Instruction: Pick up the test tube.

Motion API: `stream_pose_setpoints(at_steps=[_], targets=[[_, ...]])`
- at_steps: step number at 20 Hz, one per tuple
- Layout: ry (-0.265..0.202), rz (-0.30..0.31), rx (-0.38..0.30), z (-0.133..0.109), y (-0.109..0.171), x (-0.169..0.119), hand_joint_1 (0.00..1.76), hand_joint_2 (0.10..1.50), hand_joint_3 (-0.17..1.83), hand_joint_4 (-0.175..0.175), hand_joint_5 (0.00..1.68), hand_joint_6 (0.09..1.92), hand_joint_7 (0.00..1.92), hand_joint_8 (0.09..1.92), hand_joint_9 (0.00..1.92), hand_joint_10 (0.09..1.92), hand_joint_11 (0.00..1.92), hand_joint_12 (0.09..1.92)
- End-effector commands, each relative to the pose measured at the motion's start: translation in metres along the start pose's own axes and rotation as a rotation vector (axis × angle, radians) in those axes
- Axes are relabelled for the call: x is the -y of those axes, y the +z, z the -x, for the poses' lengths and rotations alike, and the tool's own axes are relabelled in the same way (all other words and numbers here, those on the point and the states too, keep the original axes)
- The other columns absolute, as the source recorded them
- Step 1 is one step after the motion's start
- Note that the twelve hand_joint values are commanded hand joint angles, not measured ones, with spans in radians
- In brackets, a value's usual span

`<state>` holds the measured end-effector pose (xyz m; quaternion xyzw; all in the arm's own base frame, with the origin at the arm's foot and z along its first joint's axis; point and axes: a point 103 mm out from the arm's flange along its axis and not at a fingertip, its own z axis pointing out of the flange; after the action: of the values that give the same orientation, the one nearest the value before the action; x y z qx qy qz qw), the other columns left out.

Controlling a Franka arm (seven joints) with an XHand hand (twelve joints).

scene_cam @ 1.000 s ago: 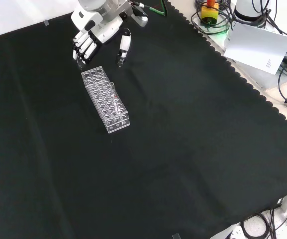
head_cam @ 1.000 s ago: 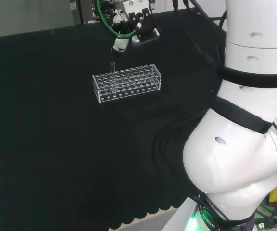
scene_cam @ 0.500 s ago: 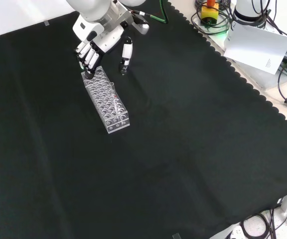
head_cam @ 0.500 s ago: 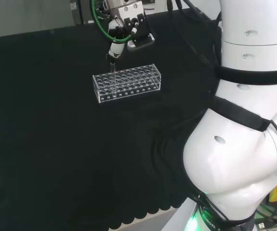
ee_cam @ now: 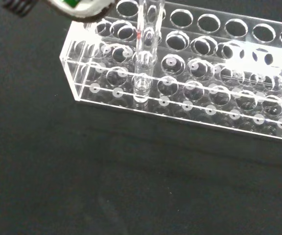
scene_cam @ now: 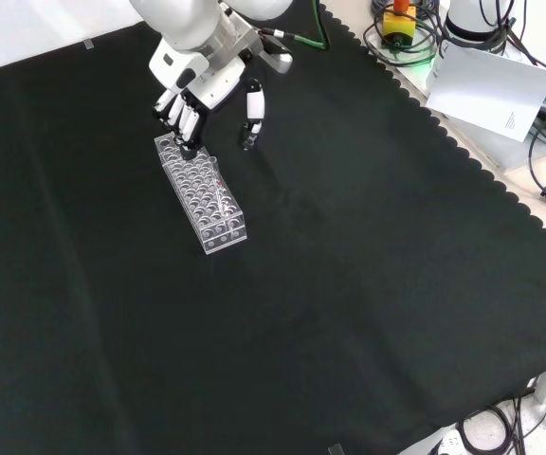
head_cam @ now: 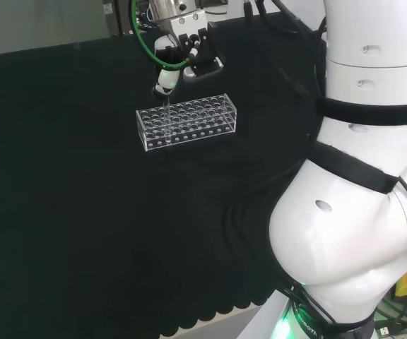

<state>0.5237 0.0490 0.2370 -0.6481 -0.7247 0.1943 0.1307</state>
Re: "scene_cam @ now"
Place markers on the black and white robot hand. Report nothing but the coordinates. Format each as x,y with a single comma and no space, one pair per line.
216,80

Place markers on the clear glass test tube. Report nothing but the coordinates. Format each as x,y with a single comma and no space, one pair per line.
219,189

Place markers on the clear test tube rack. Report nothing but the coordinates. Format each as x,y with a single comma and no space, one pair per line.
192,199

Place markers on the yellow stop button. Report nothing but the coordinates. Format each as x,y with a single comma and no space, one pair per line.
398,26

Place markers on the black bench cloth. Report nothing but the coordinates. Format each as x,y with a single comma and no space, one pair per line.
301,308

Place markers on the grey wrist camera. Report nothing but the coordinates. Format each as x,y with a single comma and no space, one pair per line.
278,59

